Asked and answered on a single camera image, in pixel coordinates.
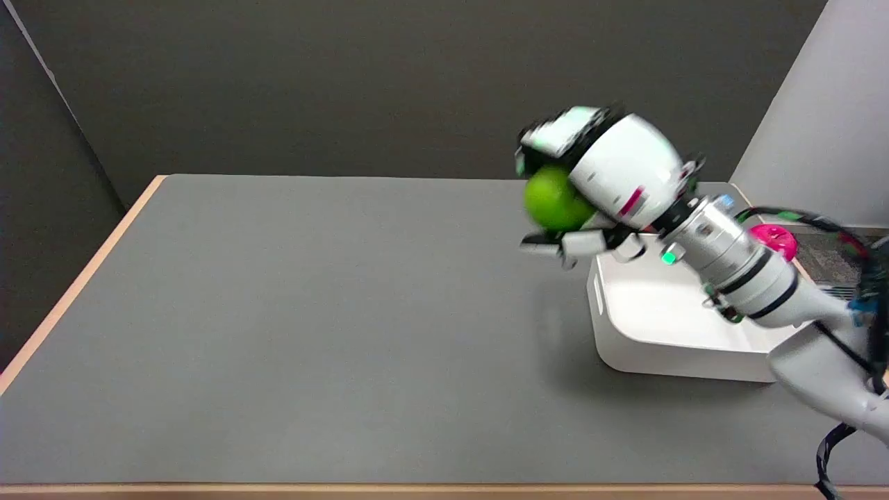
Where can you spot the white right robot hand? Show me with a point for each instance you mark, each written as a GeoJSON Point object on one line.
{"type": "Point", "coordinates": [623, 169]}

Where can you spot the green apple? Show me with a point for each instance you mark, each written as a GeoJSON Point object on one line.
{"type": "Point", "coordinates": [553, 199]}

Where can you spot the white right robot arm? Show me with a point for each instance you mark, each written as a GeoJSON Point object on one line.
{"type": "Point", "coordinates": [750, 274]}

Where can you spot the white plastic box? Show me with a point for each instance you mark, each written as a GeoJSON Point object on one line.
{"type": "Point", "coordinates": [667, 326]}

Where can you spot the pink round object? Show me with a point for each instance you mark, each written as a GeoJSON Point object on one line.
{"type": "Point", "coordinates": [774, 239]}

